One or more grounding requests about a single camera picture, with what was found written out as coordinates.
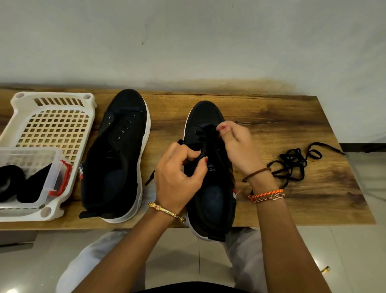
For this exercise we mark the person's right hand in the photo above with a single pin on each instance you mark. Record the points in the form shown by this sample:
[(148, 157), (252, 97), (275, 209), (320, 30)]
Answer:
[(241, 145)]

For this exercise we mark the black rolled band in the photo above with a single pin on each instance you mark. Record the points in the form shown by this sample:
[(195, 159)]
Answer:
[(35, 184), (9, 184)]

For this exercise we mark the white plastic lattice basket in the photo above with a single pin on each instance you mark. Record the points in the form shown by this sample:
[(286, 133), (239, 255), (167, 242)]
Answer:
[(51, 124)]

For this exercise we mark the person's left forearm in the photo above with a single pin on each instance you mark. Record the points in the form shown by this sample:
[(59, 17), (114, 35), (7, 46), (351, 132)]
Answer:
[(123, 256)]

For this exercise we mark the white box under table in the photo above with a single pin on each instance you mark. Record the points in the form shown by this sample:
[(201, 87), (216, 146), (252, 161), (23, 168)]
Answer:
[(17, 238)]

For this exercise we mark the black sneaker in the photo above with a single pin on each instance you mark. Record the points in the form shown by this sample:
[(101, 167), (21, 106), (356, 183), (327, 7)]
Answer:
[(214, 205), (114, 169)]

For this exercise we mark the black tripod stand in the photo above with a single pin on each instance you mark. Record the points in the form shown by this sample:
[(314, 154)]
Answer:
[(368, 145)]

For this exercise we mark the person's right forearm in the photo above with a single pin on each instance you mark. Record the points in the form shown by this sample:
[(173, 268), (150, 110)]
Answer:
[(289, 247)]

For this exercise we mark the person's black shirt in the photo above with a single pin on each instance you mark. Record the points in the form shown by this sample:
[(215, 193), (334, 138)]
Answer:
[(187, 287)]

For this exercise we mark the person's left hand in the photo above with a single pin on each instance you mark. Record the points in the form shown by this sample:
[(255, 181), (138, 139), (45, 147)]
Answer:
[(178, 181)]

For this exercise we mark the black shoelace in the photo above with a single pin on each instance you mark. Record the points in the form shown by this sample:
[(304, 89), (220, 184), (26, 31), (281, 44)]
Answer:
[(202, 136), (295, 163)]

